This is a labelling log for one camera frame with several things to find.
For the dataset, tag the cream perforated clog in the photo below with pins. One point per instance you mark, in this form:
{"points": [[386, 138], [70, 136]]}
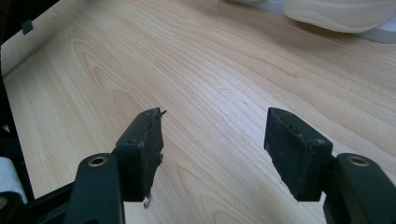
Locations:
{"points": [[342, 15]]}

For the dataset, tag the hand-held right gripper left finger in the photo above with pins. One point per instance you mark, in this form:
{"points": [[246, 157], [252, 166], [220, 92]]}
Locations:
{"points": [[140, 155]]}

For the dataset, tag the black tape piece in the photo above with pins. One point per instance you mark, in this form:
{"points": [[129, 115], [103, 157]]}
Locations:
{"points": [[27, 27]]}

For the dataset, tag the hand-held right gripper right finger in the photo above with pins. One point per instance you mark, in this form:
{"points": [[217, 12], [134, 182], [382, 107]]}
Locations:
{"points": [[295, 155]]}

